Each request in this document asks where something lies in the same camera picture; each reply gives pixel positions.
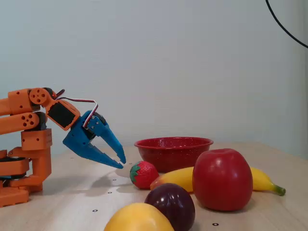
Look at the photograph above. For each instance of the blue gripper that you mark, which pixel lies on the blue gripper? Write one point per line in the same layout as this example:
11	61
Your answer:
77	136

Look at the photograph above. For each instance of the yellow orange toy peach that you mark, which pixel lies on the yellow orange toy peach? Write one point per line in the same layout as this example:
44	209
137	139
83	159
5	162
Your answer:
139	220

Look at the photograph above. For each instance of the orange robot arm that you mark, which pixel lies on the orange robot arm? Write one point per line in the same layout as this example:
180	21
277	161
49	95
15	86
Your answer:
19	101

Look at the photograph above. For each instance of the orange robot base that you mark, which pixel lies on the orange robot base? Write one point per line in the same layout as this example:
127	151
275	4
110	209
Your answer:
41	163

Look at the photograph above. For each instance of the red speckled bowl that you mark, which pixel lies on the red speckled bowl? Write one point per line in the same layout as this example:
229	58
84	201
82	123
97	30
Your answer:
173	154

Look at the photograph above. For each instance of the red toy strawberry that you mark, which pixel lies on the red toy strawberry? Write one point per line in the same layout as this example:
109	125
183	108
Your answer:
145	174

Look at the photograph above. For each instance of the yellow toy banana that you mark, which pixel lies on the yellow toy banana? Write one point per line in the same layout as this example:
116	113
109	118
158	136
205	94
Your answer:
178	178

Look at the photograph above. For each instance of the dark purple toy plum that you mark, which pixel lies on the dark purple toy plum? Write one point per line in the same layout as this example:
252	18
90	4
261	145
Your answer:
170	207

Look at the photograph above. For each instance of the red toy apple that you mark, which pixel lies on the red toy apple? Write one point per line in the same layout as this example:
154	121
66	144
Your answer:
221	180

